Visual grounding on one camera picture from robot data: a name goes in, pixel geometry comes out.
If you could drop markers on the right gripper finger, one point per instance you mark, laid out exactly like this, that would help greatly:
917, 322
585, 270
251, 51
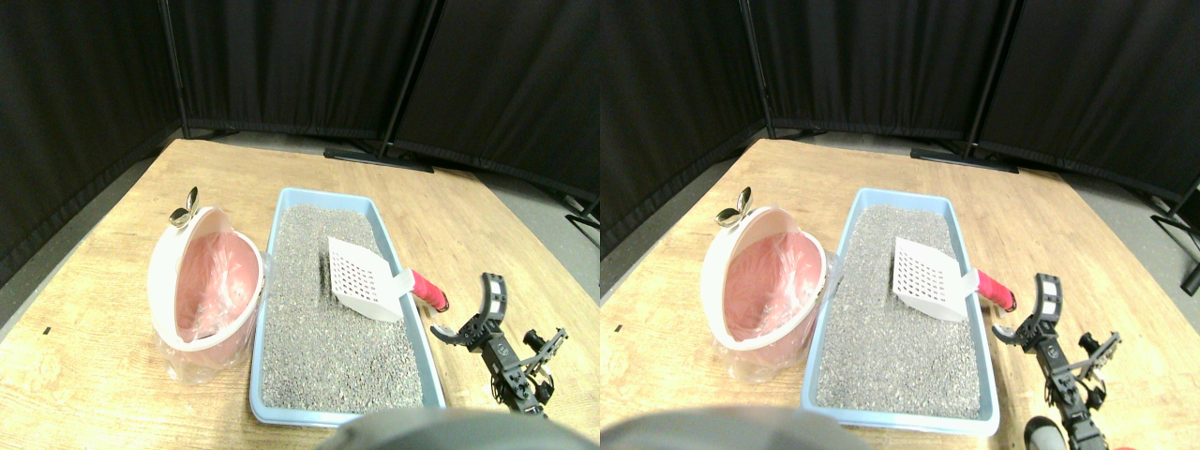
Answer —
493, 295
1014, 336
455, 334
1050, 295

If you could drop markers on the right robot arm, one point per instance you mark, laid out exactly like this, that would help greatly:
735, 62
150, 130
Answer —
1073, 412
520, 389

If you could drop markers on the blue litter tray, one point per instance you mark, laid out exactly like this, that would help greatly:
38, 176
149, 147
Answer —
328, 356
891, 366

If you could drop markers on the white bin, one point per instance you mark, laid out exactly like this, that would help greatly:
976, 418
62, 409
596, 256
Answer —
755, 291
202, 291

